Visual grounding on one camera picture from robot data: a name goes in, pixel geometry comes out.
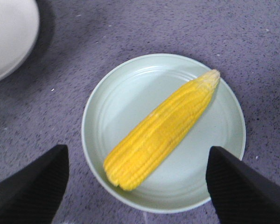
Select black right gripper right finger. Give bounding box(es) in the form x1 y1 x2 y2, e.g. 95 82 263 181
206 146 280 224

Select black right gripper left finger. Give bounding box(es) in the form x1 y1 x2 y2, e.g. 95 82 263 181
0 145 69 224

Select yellow corn cob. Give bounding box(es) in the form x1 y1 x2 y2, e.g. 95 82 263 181
103 70 220 191

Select pale green plate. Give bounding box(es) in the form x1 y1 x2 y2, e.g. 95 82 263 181
82 54 246 213

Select white plate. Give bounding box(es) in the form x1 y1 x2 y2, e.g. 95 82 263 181
0 0 40 80

